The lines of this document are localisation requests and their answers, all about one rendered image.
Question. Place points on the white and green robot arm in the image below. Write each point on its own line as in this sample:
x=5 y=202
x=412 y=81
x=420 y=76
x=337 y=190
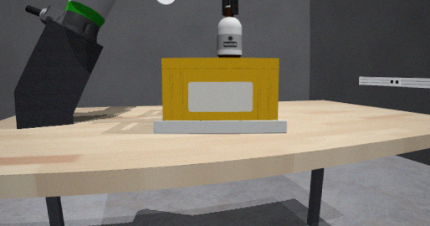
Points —
x=85 y=17

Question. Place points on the yellow crate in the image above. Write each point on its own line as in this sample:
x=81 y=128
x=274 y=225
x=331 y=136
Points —
x=221 y=89

